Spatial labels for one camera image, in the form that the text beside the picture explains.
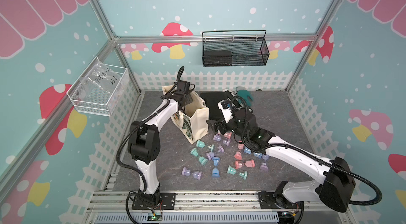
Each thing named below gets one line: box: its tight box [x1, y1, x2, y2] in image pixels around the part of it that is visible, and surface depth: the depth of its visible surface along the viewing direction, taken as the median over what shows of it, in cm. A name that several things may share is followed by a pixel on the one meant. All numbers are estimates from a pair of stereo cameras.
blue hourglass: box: [211, 156, 220, 179], surface depth 84 cm
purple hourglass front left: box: [181, 166, 202, 181], surface depth 82 cm
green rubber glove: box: [237, 89, 254, 107], surface depth 119 cm
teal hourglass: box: [190, 147, 200, 158], surface depth 89 cm
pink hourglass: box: [234, 159, 256, 170], surface depth 85 cm
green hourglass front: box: [226, 164, 248, 181], surface depth 83 cm
